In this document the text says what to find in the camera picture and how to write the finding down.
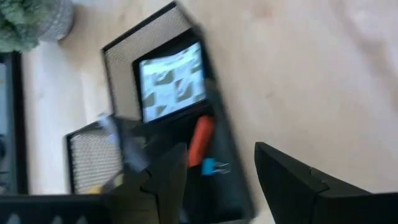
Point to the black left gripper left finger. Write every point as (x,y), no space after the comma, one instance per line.
(168,186)

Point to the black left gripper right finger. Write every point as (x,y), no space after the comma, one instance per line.
(295,193)

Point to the light blue retractable pen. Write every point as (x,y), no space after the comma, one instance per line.
(138,160)

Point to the small blue binder clip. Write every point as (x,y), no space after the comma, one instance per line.
(208,166)

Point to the orange eraser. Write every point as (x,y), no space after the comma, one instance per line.
(200,140)

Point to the black mesh desk organizer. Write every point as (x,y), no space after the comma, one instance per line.
(227,174)

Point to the blue sticky note pad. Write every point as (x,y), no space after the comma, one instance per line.
(171,84)

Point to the green potted plant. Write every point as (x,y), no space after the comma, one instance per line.
(28,21)

